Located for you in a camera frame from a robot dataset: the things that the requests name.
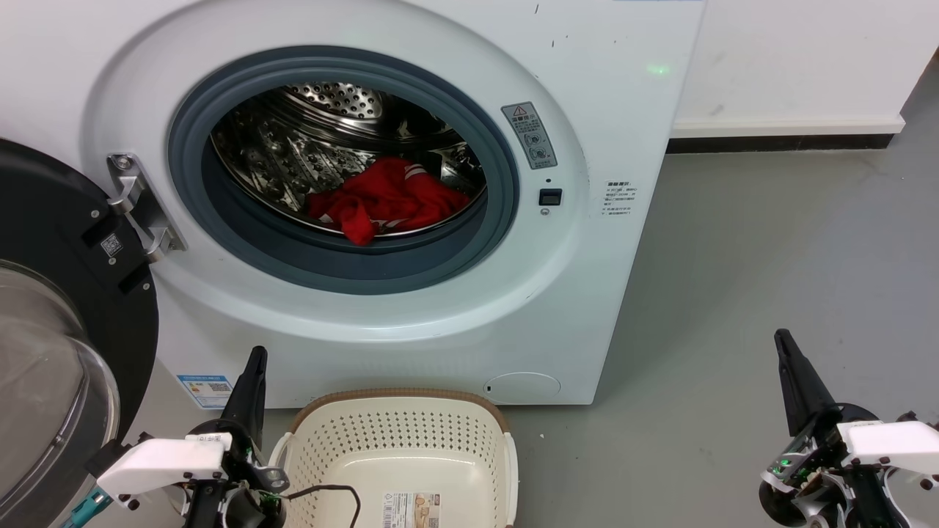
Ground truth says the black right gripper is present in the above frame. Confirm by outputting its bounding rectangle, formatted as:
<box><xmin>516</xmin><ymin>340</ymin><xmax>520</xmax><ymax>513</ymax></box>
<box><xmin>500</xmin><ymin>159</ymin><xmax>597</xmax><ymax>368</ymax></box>
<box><xmin>759</xmin><ymin>329</ymin><xmax>881</xmax><ymax>528</ymax></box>

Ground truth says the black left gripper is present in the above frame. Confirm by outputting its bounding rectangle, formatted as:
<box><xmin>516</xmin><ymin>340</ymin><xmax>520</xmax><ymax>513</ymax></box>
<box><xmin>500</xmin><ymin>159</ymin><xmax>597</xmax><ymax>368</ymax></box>
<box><xmin>182</xmin><ymin>346</ymin><xmax>288</xmax><ymax>528</ymax></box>

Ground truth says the cream perforated laundry basket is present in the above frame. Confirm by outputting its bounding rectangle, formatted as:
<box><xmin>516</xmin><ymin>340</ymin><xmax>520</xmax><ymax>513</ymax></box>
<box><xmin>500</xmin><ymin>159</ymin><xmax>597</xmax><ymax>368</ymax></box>
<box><xmin>268</xmin><ymin>389</ymin><xmax>519</xmax><ymax>528</ymax></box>

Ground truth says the washing machine door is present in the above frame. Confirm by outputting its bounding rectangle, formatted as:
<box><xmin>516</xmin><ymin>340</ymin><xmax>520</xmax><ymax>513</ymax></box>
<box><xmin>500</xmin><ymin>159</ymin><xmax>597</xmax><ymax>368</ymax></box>
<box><xmin>0</xmin><ymin>139</ymin><xmax>160</xmax><ymax>528</ymax></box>

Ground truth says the red garment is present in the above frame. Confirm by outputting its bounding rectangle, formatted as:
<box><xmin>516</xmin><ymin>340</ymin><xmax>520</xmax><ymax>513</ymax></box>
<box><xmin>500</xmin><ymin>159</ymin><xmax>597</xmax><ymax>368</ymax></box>
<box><xmin>307</xmin><ymin>156</ymin><xmax>470</xmax><ymax>246</ymax></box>

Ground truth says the stainless steel washing machine drum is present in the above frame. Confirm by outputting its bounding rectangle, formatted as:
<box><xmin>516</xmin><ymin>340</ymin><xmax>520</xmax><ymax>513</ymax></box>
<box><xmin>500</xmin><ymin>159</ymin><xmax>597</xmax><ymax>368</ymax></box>
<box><xmin>211</xmin><ymin>82</ymin><xmax>489</xmax><ymax>239</ymax></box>

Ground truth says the blue energy label sticker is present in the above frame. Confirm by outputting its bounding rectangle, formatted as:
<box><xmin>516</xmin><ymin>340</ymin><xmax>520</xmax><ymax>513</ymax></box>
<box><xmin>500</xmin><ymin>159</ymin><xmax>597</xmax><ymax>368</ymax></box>
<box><xmin>176</xmin><ymin>375</ymin><xmax>235</xmax><ymax>409</ymax></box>

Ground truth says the grey rubber door gasket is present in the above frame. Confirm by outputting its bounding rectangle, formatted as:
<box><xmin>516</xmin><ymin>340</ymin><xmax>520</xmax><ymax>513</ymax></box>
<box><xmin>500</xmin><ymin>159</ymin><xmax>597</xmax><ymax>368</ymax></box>
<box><xmin>167</xmin><ymin>45</ymin><xmax>520</xmax><ymax>296</ymax></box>

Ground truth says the white front-load washing machine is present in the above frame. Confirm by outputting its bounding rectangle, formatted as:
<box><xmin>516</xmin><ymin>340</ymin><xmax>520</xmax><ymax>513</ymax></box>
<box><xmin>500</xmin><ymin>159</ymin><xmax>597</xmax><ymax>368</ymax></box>
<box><xmin>0</xmin><ymin>0</ymin><xmax>706</xmax><ymax>408</ymax></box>

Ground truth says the silver metal door hinge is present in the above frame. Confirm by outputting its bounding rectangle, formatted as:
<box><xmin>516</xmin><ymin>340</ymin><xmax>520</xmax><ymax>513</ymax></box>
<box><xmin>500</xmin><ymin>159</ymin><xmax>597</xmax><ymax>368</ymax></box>
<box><xmin>106</xmin><ymin>153</ymin><xmax>188</xmax><ymax>263</ymax></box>

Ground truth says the black baseboard strip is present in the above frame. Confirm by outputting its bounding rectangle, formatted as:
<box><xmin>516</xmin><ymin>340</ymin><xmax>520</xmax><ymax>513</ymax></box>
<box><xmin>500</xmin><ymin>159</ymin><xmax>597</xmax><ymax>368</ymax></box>
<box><xmin>666</xmin><ymin>134</ymin><xmax>897</xmax><ymax>155</ymax></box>

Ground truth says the white text label sticker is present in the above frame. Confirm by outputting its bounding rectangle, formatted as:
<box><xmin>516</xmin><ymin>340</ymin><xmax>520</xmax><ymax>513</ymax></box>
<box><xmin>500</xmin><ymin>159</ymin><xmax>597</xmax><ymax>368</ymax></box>
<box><xmin>603</xmin><ymin>180</ymin><xmax>636</xmax><ymax>219</ymax></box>

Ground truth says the round white filter cover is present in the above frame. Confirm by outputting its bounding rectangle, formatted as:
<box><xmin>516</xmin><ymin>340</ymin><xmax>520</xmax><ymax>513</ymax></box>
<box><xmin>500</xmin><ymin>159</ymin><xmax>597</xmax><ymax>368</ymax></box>
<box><xmin>483</xmin><ymin>372</ymin><xmax>562</xmax><ymax>405</ymax></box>

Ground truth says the grey warning sticker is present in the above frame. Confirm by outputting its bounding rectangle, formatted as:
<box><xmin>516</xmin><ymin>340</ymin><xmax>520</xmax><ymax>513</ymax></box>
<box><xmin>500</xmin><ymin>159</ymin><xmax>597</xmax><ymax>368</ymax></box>
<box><xmin>501</xmin><ymin>102</ymin><xmax>558</xmax><ymax>170</ymax></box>

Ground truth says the thin black cable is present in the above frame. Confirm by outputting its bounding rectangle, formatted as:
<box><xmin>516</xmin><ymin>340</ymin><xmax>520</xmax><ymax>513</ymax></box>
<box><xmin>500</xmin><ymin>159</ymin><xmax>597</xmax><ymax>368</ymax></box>
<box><xmin>282</xmin><ymin>484</ymin><xmax>362</xmax><ymax>528</ymax></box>

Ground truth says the teal cable connector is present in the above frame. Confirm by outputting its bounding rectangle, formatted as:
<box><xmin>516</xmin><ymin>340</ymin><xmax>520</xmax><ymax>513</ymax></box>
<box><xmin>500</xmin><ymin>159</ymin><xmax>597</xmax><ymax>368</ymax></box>
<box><xmin>62</xmin><ymin>490</ymin><xmax>111</xmax><ymax>528</ymax></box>

